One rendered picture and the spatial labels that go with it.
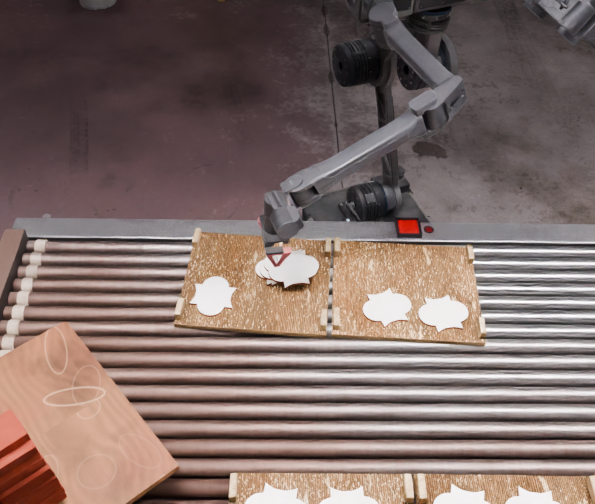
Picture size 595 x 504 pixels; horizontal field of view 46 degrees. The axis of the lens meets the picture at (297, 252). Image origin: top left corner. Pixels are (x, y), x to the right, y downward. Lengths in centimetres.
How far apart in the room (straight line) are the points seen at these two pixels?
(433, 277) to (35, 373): 109
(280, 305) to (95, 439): 62
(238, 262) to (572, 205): 227
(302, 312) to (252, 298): 15
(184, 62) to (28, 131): 108
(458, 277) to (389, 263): 20
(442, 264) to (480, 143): 211
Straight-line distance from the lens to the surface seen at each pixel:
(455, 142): 410
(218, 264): 203
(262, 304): 193
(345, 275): 201
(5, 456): 140
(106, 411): 166
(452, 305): 198
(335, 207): 322
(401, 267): 205
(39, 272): 214
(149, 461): 159
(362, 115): 420
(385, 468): 171
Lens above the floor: 244
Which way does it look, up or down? 47 degrees down
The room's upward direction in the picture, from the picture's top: 2 degrees clockwise
